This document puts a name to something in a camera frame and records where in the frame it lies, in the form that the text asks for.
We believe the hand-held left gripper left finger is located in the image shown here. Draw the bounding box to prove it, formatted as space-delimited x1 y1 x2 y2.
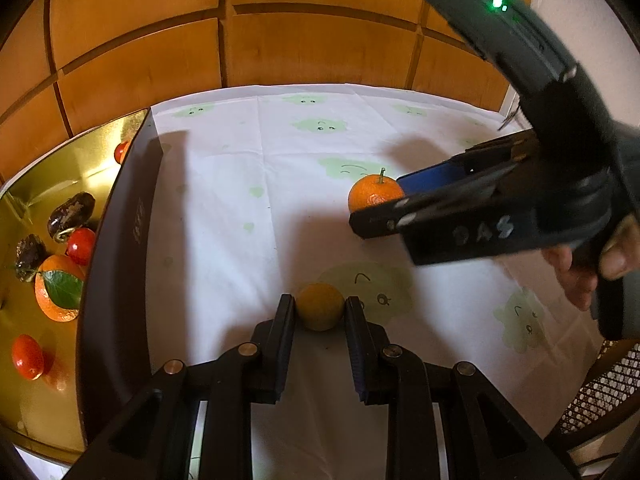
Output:
75 294 297 480

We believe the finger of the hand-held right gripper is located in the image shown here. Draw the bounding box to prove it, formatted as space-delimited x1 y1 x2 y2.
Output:
397 132 543 196
349 180 496 239

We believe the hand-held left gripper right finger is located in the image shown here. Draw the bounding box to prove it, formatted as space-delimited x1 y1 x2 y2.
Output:
346 296 576 480

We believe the mandarin orange with stem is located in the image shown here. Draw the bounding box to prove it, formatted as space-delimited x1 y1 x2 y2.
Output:
347 167 405 213

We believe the beige longan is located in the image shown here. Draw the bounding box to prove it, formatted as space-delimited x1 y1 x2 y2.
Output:
297 282 346 332

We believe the gold metal tin box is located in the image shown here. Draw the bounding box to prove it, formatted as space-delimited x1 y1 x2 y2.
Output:
0 107 163 463

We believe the mandarin orange with leaf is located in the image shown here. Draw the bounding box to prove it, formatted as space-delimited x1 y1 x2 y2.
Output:
34 254 86 322

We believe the brown date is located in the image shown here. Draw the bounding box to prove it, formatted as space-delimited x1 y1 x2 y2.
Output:
47 191 96 236

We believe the dark brown round fruit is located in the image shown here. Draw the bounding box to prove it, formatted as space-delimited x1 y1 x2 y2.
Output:
14 234 48 281

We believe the person's right hand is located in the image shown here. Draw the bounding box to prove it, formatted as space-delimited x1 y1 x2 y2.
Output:
542 217 640 312

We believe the white green-printed tablecloth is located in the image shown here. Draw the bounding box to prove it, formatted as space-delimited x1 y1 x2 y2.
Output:
20 82 608 480

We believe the cane wicker chair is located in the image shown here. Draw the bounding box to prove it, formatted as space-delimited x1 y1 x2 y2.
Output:
545 337 640 461

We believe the wooden wardrobe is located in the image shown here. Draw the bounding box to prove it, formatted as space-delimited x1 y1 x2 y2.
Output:
0 0 538 186

